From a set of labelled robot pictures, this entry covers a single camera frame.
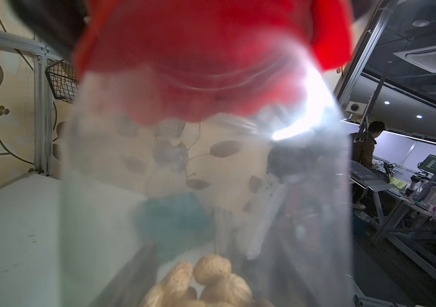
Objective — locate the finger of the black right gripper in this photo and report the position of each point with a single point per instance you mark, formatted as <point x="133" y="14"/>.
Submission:
<point x="59" y="23"/>

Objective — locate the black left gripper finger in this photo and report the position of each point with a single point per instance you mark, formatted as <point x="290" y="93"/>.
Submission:
<point x="130" y="285"/>

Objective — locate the red jar lid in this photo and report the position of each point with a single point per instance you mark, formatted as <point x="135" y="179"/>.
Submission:
<point x="190" y="60"/>

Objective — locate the clear peanut jar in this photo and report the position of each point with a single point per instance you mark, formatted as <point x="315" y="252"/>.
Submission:
<point x="242" y="211"/>

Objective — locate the person in background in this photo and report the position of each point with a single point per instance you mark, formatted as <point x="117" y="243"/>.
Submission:
<point x="362" y="152"/>

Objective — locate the computer monitor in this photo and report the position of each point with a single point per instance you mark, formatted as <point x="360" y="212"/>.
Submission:
<point x="428" y="165"/>

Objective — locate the black wire basket right wall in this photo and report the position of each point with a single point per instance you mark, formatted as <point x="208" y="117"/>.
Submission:
<point x="63" y="80"/>

